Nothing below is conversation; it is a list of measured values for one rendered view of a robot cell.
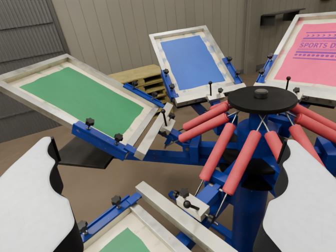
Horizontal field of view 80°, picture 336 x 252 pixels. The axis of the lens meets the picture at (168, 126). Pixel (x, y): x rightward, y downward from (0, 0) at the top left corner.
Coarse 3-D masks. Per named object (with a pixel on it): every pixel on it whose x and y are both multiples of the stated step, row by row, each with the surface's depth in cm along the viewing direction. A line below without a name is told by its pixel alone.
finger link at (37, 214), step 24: (48, 144) 10; (24, 168) 9; (48, 168) 9; (0, 192) 8; (24, 192) 8; (48, 192) 8; (0, 216) 7; (24, 216) 7; (48, 216) 7; (72, 216) 7; (0, 240) 6; (24, 240) 6; (48, 240) 6; (72, 240) 6
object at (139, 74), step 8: (152, 64) 410; (120, 72) 386; (128, 72) 378; (136, 72) 370; (144, 72) 363; (152, 72) 356; (160, 72) 350; (120, 80) 338; (128, 80) 332; (136, 80) 342; (144, 80) 367; (152, 80) 354; (160, 80) 356; (144, 88) 371; (152, 88) 359; (160, 88) 361; (152, 96) 363; (160, 96) 369
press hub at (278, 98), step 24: (240, 96) 101; (264, 96) 95; (288, 96) 94; (264, 120) 100; (240, 144) 108; (264, 144) 100; (264, 168) 98; (240, 192) 124; (264, 192) 119; (240, 216) 134; (240, 240) 145
